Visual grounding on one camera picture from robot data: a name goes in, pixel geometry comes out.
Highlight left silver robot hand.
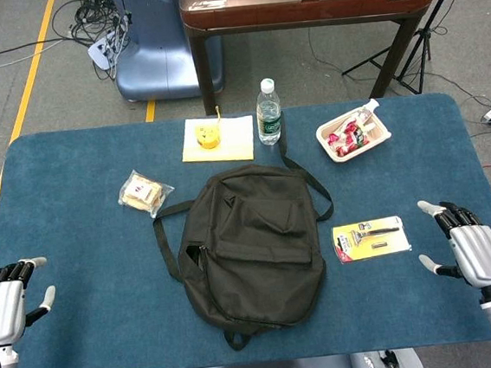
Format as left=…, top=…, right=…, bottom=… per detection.
left=0, top=255, right=61, bottom=348

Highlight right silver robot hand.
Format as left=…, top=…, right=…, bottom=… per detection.
left=412, top=193, right=491, bottom=297

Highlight black backpack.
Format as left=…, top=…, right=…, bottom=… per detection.
left=143, top=114, right=347, bottom=358

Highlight blue table mat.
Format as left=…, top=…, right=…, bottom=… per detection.
left=0, top=88, right=491, bottom=368

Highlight yellow razor blister pack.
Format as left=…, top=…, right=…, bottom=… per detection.
left=330, top=215, right=414, bottom=266

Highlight white plastic food tray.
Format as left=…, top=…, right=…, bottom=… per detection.
left=313, top=107, right=395, bottom=165

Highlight red snack packets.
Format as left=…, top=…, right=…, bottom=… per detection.
left=325, top=119, right=373, bottom=158

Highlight white squeeze tube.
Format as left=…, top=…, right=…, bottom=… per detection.
left=357, top=97, right=383, bottom=125

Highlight bagged sliced bread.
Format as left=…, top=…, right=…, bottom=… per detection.
left=114, top=165, right=178, bottom=223

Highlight black tripod stand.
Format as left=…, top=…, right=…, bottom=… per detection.
left=335, top=0, right=485, bottom=102

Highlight clear plastic water bottle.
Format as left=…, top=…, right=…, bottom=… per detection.
left=253, top=76, right=285, bottom=147

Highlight yellow tape measure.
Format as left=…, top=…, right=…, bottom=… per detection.
left=191, top=106, right=224, bottom=151

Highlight cream paper pad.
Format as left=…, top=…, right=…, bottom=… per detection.
left=178, top=112, right=258, bottom=167

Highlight brown mahjong table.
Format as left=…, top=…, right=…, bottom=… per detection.
left=178, top=0, right=450, bottom=117

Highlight tangled black cables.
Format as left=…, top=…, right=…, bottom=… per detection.
left=49, top=0, right=139, bottom=86

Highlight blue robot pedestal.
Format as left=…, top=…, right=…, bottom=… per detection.
left=107, top=0, right=227, bottom=105

